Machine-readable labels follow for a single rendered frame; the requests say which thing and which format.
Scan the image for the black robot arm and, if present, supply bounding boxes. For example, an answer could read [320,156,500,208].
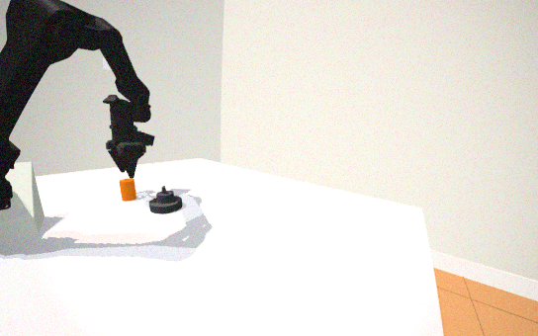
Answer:
[0,0,151,210]

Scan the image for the orange knob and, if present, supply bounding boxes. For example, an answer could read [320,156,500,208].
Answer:
[120,178,136,202]

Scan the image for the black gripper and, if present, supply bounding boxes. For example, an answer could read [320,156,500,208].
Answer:
[106,121,146,179]

